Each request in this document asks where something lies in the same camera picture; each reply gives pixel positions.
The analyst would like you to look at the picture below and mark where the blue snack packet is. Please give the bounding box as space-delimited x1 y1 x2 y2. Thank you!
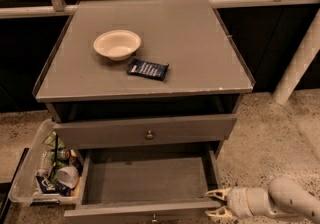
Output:
127 58 169 81

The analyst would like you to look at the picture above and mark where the yellow sponge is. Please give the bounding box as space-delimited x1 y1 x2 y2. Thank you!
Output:
71 176 82 197

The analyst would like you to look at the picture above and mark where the grey top drawer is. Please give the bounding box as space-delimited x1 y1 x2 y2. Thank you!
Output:
54 114 237 149

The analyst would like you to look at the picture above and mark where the clear plastic bottle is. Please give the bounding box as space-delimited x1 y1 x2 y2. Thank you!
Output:
36 151 53 178

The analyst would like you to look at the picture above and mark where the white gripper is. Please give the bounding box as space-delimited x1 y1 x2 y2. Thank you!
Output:
205 187 258 219

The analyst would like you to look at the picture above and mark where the clear plastic bin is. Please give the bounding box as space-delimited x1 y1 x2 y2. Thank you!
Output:
9 119 80 205

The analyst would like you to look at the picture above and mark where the white paper cup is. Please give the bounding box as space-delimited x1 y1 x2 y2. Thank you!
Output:
56 166 79 189

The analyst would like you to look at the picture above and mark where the grey drawer cabinet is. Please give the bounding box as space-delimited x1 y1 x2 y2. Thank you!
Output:
32 0 256 159

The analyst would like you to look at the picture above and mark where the green chip bag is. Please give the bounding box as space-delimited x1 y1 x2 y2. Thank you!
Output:
43 131 65 150

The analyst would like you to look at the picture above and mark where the white diagonal post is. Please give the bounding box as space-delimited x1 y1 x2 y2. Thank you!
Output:
272 10 320 105

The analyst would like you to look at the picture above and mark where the white bowl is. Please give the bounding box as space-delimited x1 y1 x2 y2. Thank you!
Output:
93 30 141 61

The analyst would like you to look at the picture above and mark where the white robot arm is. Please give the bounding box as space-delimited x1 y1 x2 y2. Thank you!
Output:
205 177 320 224

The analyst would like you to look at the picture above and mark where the green soda can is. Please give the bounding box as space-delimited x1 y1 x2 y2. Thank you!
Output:
50 149 70 161

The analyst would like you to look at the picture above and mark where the blue white snack bag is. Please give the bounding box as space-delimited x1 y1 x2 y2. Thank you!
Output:
35 176 71 197

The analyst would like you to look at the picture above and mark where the grey drawer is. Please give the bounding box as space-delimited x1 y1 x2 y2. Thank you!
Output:
54 114 237 149
65 144 222 224

